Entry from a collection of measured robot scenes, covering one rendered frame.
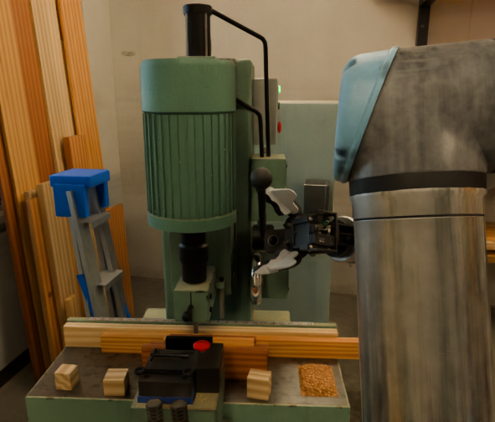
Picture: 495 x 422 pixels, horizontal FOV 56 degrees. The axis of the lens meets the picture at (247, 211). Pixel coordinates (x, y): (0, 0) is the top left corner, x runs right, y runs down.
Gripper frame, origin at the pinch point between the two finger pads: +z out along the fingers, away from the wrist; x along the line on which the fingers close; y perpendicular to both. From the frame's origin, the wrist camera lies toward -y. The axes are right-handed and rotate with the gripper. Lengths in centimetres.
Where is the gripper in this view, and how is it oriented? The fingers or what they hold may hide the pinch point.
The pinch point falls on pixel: (250, 228)
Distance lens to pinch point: 78.2
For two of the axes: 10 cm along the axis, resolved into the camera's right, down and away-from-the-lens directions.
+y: 6.1, -1.5, -7.8
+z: -7.9, -1.4, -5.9
